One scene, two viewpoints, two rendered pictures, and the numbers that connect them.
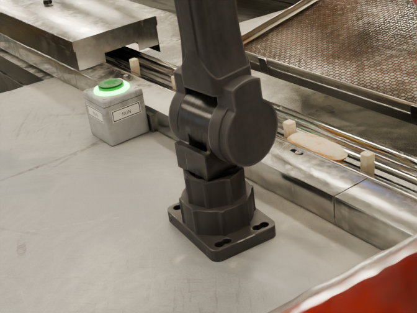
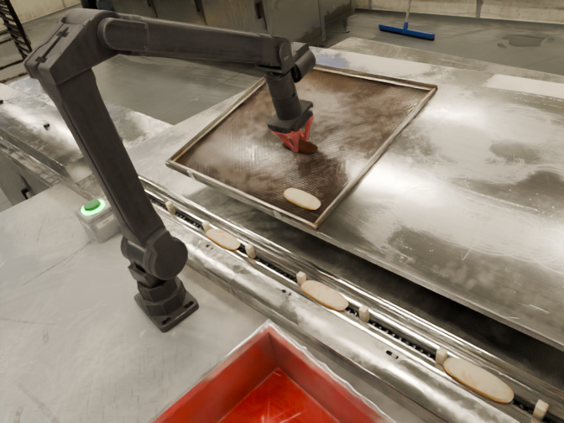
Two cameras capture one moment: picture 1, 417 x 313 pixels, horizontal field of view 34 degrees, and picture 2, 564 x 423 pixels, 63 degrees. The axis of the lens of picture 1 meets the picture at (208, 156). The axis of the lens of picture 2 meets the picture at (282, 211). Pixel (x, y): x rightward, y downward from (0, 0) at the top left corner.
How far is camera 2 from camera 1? 0.28 m
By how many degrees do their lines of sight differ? 13
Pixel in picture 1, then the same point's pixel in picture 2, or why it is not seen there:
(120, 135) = (104, 236)
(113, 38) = not seen: hidden behind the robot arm
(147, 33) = not seen: hidden behind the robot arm
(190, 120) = (133, 255)
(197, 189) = (145, 293)
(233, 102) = (154, 249)
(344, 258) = (236, 321)
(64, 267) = (73, 348)
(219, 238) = (164, 317)
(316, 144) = (221, 238)
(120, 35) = not seen: hidden behind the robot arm
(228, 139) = (155, 269)
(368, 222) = (247, 298)
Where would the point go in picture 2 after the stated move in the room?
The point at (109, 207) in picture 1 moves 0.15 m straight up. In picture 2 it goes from (100, 296) to (68, 244)
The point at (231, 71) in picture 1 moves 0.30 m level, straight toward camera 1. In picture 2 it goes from (150, 230) to (145, 384)
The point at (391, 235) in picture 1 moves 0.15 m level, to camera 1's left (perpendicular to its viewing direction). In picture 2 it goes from (259, 306) to (179, 331)
